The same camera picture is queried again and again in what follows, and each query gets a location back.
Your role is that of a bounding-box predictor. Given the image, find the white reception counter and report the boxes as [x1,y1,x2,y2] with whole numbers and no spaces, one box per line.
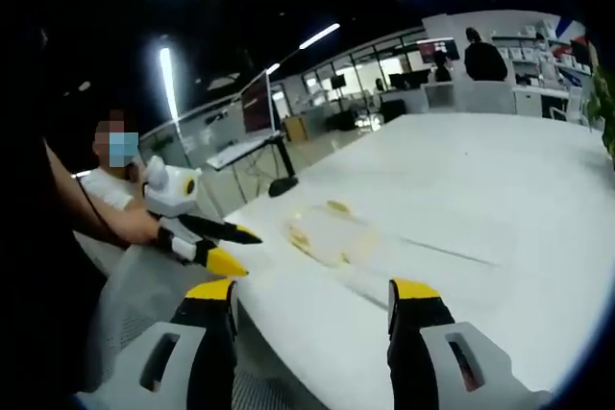
[420,79,516,116]

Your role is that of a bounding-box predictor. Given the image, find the clear plastic bag with food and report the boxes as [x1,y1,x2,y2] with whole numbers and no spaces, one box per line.
[285,198,381,270]

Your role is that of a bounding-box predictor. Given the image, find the computer monitor on stand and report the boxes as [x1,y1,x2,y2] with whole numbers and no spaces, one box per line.
[239,70,281,136]

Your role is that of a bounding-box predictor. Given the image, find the white tilted stand desk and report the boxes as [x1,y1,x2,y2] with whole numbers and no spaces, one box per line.
[205,133,285,172]

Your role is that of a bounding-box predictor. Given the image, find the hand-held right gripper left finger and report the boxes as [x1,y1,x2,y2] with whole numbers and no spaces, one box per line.
[79,277,239,410]

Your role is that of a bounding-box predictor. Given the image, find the white wall shelf with boxes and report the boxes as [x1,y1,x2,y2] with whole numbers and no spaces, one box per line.
[490,19,593,90]

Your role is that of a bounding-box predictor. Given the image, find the cardboard box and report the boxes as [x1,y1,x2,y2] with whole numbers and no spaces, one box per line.
[282,114,309,143]

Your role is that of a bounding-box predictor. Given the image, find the black desk monitors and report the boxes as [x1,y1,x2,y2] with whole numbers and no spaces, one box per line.
[387,70,431,90]

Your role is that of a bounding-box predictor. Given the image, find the thin black cable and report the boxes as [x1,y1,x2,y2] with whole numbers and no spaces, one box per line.
[74,174,121,241]

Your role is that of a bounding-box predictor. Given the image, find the green potted plant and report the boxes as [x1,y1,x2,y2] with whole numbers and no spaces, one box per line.
[582,39,615,157]

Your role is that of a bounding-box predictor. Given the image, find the red wall screen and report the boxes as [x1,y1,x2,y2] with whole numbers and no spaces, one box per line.
[416,36,455,66]

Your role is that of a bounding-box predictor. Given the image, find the person with blue mask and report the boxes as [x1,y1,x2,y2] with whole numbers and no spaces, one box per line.
[0,138,110,399]

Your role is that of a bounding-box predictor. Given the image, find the black stand base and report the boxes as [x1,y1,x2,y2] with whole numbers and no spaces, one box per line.
[267,133,300,199]

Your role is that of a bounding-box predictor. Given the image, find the long ceiling light strip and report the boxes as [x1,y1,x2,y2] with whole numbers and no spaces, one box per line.
[298,22,341,51]
[157,46,181,119]

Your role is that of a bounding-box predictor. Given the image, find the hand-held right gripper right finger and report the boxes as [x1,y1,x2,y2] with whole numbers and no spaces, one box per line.
[386,277,554,410]

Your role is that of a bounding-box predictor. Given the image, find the white mesh chair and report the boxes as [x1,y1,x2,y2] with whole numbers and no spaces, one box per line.
[90,236,318,410]

